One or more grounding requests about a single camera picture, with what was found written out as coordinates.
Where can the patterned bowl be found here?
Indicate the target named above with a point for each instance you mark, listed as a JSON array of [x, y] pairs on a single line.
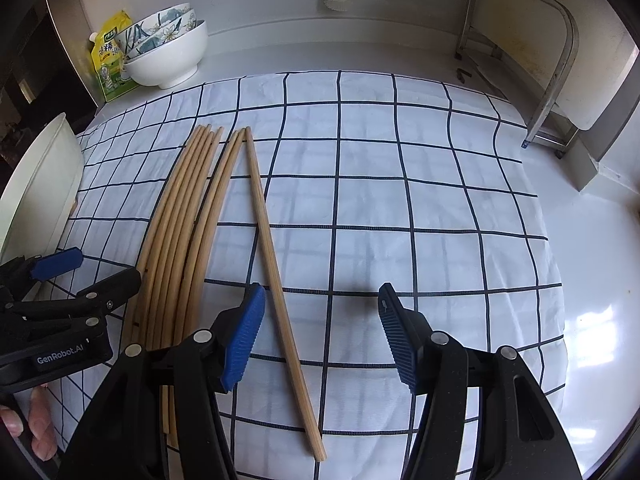
[[165, 35], [150, 27]]

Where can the cream round tray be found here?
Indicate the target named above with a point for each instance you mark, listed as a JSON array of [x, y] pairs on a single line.
[[38, 199]]

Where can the middle patterned bowl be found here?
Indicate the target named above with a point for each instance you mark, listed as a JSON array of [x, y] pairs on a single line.
[[165, 35]]

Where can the white cartoon bowl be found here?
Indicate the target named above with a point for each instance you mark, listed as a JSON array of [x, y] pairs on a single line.
[[172, 63]]

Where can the top patterned bowl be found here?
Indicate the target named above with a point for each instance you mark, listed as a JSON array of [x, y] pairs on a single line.
[[150, 27]]

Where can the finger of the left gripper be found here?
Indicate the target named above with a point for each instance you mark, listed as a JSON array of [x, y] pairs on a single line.
[[98, 299], [51, 266]]

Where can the metal rack with board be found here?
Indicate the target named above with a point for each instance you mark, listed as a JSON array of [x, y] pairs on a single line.
[[559, 62]]

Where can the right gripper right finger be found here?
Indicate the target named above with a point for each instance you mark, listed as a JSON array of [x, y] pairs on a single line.
[[518, 434]]

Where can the white grid cloth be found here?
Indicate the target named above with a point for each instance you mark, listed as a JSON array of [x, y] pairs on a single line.
[[369, 179]]

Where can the yellow seasoning pouch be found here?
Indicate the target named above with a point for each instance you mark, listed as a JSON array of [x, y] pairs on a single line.
[[108, 60]]

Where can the person's hand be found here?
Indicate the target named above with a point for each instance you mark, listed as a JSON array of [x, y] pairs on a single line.
[[39, 423]]

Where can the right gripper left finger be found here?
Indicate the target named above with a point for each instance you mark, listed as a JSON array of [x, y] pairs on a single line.
[[121, 433]]

